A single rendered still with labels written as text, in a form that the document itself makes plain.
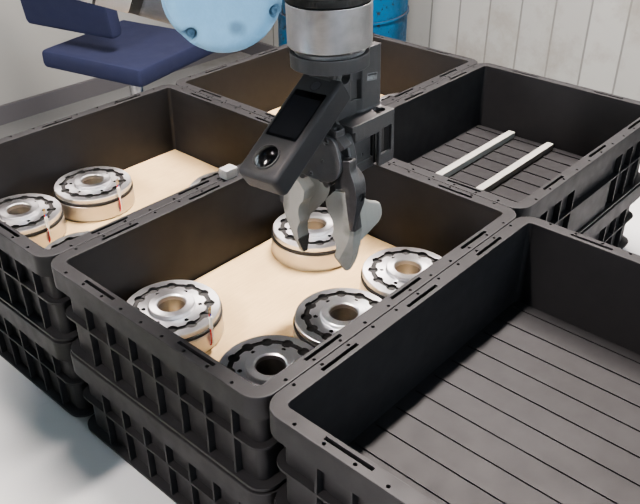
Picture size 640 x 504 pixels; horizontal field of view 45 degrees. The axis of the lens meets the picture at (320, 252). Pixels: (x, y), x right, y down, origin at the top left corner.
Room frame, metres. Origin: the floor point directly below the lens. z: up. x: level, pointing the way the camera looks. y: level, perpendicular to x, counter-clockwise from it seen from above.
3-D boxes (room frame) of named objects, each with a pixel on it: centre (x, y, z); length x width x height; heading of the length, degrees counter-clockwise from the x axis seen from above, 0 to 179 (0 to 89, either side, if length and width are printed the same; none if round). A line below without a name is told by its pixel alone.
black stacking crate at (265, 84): (1.18, -0.02, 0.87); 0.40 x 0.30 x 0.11; 138
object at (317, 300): (0.64, -0.02, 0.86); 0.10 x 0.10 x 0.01
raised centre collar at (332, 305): (0.64, -0.02, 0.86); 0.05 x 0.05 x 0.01
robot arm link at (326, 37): (0.68, -0.01, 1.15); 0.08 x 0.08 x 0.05
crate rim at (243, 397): (0.68, 0.03, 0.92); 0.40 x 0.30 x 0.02; 138
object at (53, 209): (0.85, 0.38, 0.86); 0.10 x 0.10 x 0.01
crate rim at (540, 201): (0.98, -0.24, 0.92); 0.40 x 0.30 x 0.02; 138
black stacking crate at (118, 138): (0.89, 0.25, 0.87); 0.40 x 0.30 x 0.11; 138
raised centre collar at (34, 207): (0.85, 0.38, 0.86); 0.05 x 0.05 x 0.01
